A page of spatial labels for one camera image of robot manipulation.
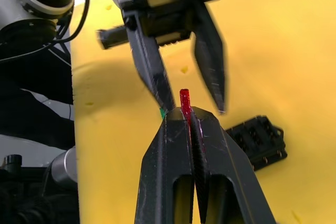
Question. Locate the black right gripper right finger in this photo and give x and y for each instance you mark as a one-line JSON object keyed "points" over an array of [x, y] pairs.
{"points": [[223, 166]]}

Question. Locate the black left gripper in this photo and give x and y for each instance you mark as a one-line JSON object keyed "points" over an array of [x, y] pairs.
{"points": [[162, 16]]}

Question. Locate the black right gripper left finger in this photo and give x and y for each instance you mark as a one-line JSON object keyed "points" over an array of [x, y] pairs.
{"points": [[160, 155]]}

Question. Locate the small red blade fuse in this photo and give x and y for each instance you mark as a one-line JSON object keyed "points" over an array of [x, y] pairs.
{"points": [[185, 100]]}

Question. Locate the small green blade fuse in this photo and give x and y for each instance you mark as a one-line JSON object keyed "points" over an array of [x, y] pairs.
{"points": [[162, 114]]}

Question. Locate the black fuse box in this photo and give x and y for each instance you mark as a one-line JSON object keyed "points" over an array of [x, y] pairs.
{"points": [[257, 142]]}

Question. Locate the yellow table mat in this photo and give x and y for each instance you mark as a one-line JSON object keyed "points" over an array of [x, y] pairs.
{"points": [[275, 51]]}

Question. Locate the silver and black robot body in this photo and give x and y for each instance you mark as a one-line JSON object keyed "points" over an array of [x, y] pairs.
{"points": [[31, 129]]}

